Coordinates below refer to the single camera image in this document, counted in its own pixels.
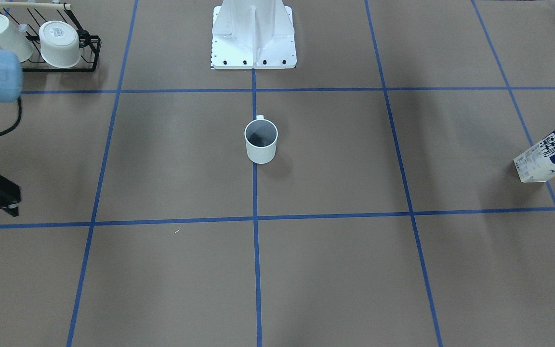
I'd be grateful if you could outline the white grey mug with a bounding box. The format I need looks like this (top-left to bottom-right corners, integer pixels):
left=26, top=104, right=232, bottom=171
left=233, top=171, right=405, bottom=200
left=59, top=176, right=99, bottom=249
left=244, top=115, right=279, bottom=164

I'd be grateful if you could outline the blue white milk carton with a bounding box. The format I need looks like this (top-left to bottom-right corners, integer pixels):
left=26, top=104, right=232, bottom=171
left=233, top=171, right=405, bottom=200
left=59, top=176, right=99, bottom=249
left=514, top=130, right=555, bottom=183

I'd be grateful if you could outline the white cup front rack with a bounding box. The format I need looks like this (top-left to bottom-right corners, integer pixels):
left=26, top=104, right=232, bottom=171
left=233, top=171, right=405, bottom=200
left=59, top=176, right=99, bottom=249
left=38, top=20, right=81, bottom=68

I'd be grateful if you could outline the white cup rack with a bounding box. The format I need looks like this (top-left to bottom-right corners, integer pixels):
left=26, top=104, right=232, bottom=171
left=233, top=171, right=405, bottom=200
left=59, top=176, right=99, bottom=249
left=0, top=14, right=34, bottom=62
left=38, top=20, right=81, bottom=68

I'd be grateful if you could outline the white cup rear rack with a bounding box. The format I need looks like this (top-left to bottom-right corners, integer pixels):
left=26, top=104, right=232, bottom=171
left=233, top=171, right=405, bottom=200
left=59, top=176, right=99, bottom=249
left=0, top=14, right=34, bottom=62

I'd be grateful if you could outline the black wire cup rack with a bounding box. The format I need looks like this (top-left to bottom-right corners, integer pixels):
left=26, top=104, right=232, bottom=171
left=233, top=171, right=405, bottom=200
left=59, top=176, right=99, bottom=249
left=0, top=0, right=101, bottom=72

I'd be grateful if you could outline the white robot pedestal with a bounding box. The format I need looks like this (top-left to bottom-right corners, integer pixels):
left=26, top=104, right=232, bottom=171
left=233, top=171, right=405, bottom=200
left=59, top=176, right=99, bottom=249
left=210, top=0, right=297, bottom=70

